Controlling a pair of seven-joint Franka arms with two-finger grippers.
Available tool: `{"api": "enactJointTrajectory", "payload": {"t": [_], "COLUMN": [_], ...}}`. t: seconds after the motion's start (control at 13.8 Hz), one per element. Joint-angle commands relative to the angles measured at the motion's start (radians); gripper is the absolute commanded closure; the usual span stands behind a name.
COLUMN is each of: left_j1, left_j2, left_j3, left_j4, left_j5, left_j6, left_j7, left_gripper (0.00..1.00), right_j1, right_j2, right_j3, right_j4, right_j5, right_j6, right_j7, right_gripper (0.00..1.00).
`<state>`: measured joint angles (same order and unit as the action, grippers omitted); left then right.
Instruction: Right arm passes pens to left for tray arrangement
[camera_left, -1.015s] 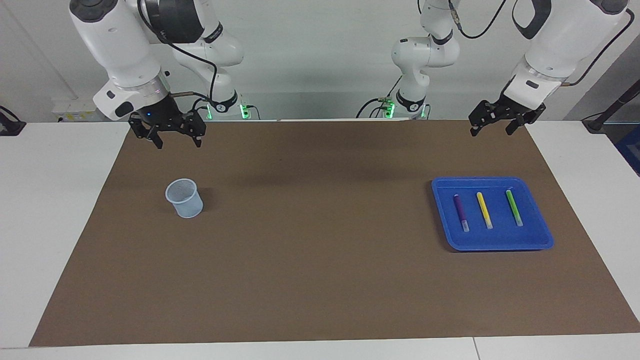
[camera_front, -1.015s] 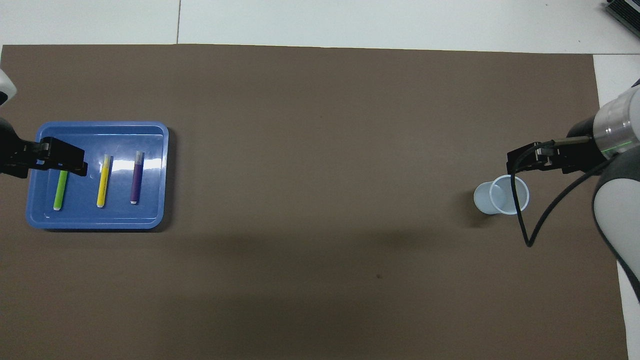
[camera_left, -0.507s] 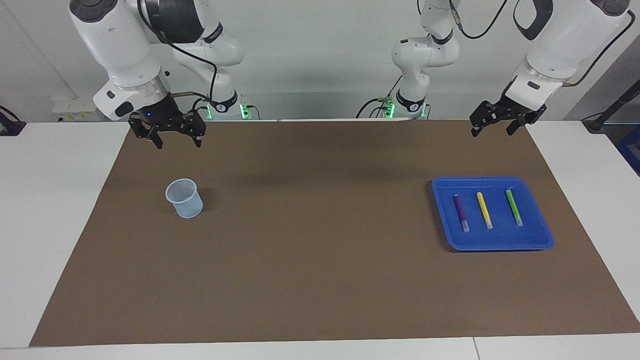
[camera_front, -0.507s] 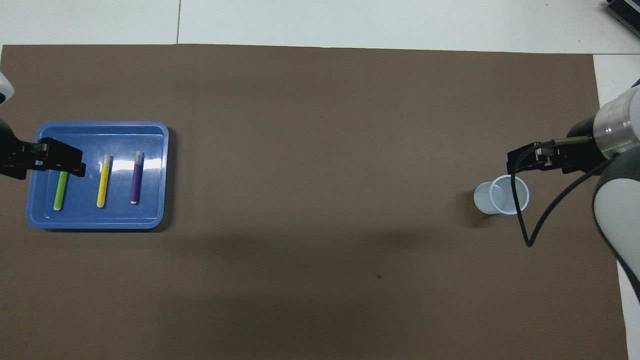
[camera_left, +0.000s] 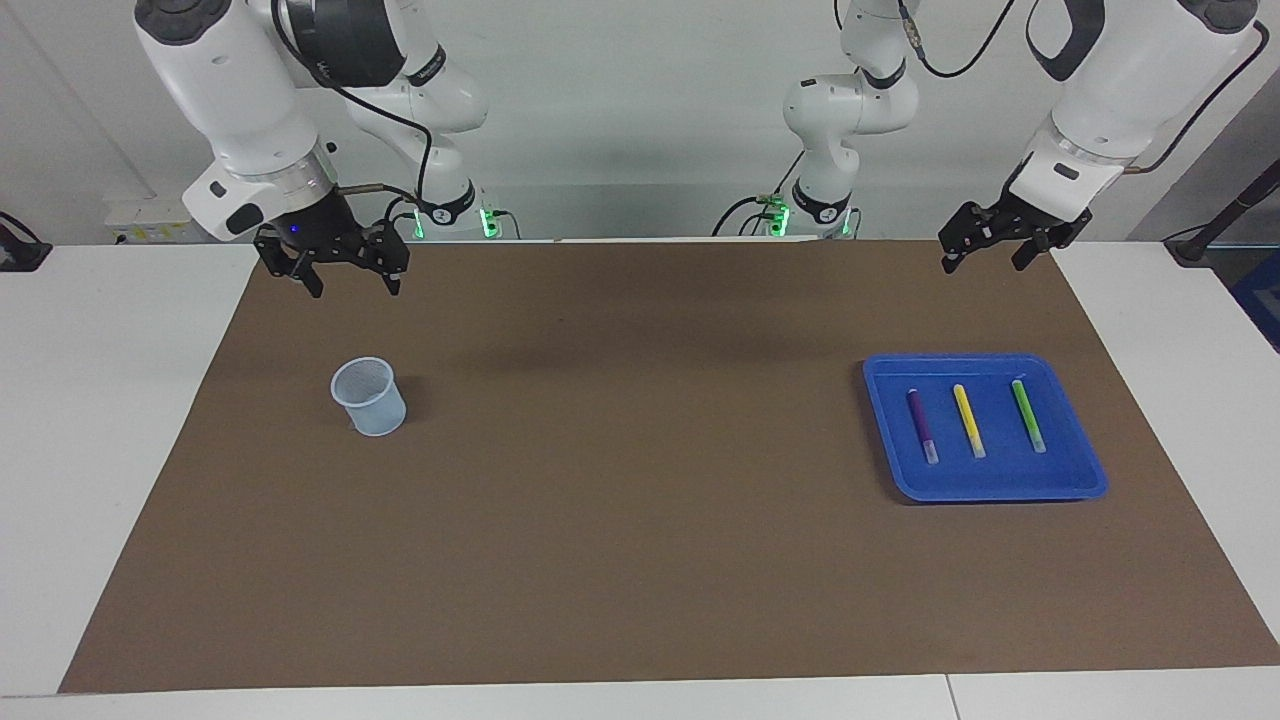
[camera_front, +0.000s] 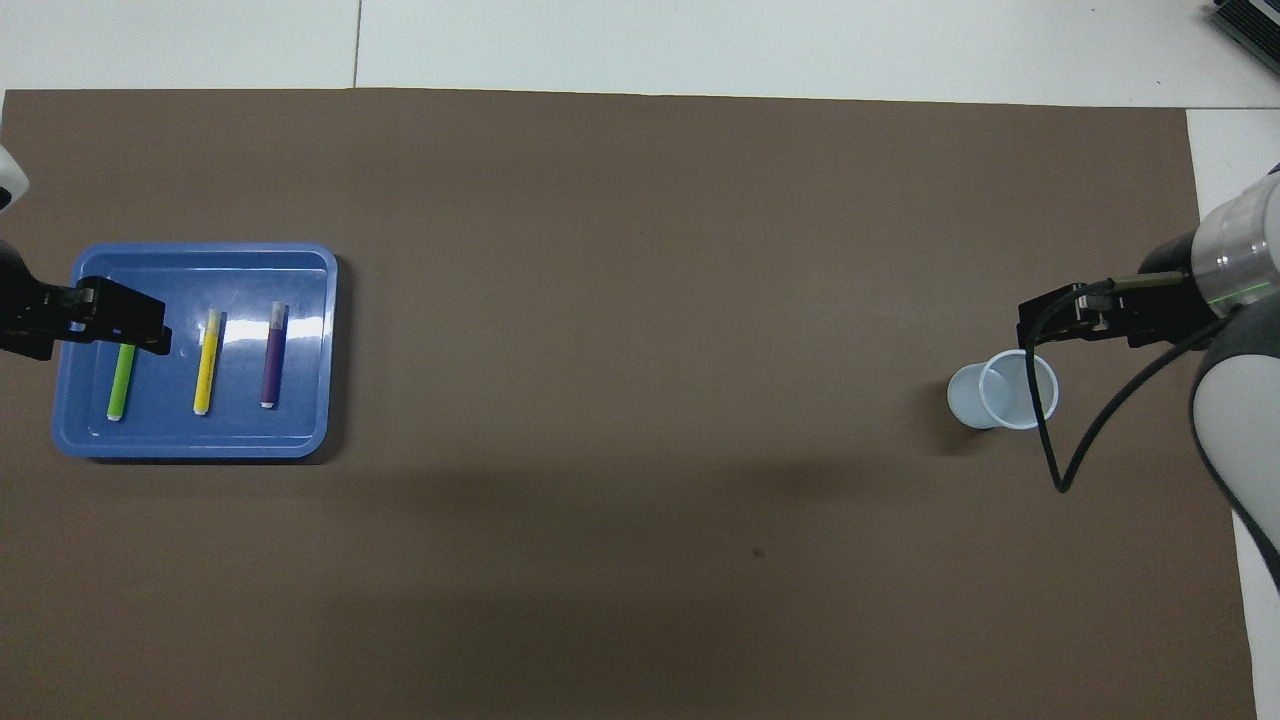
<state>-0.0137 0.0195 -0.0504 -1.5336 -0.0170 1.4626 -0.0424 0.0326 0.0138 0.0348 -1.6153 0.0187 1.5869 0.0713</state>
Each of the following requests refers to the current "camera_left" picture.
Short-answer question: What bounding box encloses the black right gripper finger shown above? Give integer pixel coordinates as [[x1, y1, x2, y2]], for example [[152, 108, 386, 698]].
[[365, 222, 411, 297], [255, 235, 326, 299]]

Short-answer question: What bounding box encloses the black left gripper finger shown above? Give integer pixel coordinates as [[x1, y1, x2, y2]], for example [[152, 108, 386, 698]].
[[1012, 230, 1063, 272], [938, 202, 1001, 275]]

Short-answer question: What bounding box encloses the green marker pen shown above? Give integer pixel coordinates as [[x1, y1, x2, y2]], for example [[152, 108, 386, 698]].
[[1010, 378, 1049, 455]]

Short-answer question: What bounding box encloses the yellow marker pen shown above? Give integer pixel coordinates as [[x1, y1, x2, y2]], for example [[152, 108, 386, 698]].
[[952, 383, 988, 461]]

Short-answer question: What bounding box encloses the purple marker pen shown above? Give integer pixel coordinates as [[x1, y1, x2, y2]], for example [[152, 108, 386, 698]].
[[906, 388, 941, 466]]

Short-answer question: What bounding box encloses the blue plastic tray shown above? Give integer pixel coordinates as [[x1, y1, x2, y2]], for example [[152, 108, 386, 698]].
[[862, 352, 1109, 503]]

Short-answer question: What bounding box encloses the pale blue mesh cup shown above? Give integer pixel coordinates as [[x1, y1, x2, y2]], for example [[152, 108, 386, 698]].
[[331, 357, 408, 438]]

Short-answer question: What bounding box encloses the black stand pole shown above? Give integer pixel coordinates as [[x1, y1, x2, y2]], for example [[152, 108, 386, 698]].
[[1164, 155, 1280, 269]]

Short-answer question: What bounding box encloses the blue box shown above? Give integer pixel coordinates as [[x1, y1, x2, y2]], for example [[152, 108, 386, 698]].
[[1230, 248, 1280, 354]]

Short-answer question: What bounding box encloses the brown table mat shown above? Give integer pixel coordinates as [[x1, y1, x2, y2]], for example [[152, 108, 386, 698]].
[[58, 237, 1280, 695]]

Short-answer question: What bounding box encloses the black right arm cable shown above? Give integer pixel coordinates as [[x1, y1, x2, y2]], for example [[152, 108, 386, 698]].
[[270, 0, 436, 226]]

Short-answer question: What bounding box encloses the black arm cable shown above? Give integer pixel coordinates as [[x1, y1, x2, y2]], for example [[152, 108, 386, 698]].
[[895, 0, 1271, 176], [270, 0, 436, 226]]

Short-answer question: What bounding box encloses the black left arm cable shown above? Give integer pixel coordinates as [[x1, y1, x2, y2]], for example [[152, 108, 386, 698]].
[[895, 0, 1271, 176]]

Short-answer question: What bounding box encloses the black base cable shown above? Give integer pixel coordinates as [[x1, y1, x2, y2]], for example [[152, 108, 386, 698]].
[[711, 145, 807, 239]]

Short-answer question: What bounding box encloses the black clamp mount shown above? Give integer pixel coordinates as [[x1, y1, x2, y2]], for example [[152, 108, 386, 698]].
[[0, 211, 54, 273]]

